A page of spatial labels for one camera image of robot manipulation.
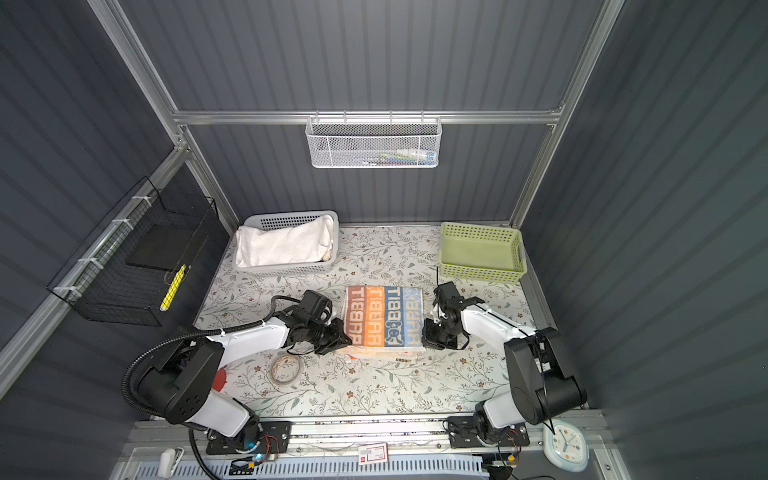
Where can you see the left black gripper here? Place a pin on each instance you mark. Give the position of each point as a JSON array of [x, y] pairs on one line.
[[338, 340]]

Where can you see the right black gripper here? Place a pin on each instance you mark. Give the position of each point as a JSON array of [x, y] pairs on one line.
[[429, 337]]

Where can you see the patterned cloth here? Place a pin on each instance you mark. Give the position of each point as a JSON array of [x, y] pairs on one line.
[[384, 321]]

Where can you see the white towel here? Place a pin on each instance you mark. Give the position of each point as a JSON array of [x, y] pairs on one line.
[[308, 243]]

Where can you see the green perforated plastic basket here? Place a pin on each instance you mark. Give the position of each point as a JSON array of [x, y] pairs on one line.
[[482, 252]]

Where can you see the white plastic laundry basket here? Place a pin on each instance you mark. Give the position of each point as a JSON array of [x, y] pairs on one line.
[[284, 220]]

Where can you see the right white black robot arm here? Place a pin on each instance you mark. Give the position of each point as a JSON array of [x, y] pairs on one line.
[[543, 379]]

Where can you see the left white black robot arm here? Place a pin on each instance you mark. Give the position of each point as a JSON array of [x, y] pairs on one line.
[[175, 379]]

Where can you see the clear tape roll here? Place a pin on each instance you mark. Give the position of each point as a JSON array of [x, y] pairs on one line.
[[285, 370]]

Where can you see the red pencil cup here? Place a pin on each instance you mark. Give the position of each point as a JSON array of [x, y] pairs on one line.
[[220, 380]]

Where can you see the red white label card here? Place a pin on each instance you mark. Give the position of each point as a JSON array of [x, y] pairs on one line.
[[370, 454]]

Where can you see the white round clock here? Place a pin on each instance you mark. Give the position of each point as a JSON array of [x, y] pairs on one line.
[[565, 446]]

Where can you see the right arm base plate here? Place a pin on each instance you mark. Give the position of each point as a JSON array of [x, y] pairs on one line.
[[469, 432]]

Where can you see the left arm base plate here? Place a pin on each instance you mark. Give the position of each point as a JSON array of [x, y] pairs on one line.
[[256, 438]]

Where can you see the white wire wall basket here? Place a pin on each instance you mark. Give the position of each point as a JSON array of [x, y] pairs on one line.
[[344, 145]]

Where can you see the black wire wall basket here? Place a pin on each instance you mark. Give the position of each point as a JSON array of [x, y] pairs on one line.
[[124, 274]]

